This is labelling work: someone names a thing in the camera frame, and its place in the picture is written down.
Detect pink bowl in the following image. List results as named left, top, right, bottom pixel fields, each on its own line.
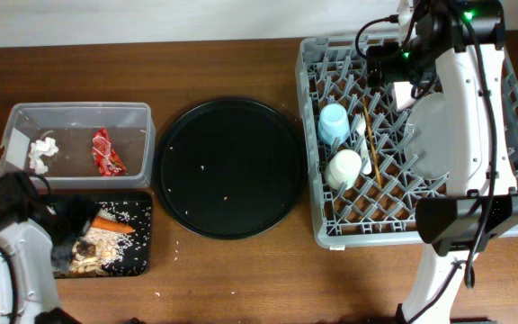
left=392, top=82, right=416, bottom=112

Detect orange carrot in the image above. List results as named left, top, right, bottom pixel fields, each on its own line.
left=91, top=217, right=135, bottom=234

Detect brown food scrap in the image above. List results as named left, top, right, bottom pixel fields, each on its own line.
left=75, top=241, right=95, bottom=260

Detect wooden chopstick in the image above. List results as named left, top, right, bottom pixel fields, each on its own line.
left=362, top=97, right=383, bottom=189

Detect light blue plastic cup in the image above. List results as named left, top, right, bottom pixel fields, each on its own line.
left=317, top=103, right=350, bottom=146

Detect light grey plate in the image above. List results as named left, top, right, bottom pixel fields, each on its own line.
left=404, top=93, right=451, bottom=180

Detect white plastic fork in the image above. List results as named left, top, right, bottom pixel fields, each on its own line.
left=355, top=112, right=371, bottom=176

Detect white plastic cup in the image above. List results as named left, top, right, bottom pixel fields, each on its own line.
left=324, top=149, right=362, bottom=190

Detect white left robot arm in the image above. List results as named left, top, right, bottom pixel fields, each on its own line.
left=0, top=196, right=99, bottom=323

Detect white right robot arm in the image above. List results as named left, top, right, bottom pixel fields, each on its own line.
left=362, top=1, right=518, bottom=323

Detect clear plastic waste bin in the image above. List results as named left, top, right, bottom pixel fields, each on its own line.
left=0, top=102, right=156, bottom=190

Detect grey dishwasher rack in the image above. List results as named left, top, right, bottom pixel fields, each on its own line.
left=294, top=27, right=518, bottom=249

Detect rice and peanut scraps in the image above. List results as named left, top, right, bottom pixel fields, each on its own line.
left=67, top=202, right=151, bottom=276

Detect black rectangular food tray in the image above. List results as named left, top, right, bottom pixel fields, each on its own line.
left=45, top=192, right=154, bottom=280

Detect red snack wrapper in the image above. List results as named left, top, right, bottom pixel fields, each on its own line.
left=92, top=128, right=127, bottom=176

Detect crumpled white tissue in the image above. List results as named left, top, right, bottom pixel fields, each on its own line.
left=28, top=137, right=59, bottom=175

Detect white label in bin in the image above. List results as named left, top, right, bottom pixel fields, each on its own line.
left=5, top=128, right=30, bottom=169

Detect round black tray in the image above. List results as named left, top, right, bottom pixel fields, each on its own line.
left=152, top=97, right=307, bottom=240

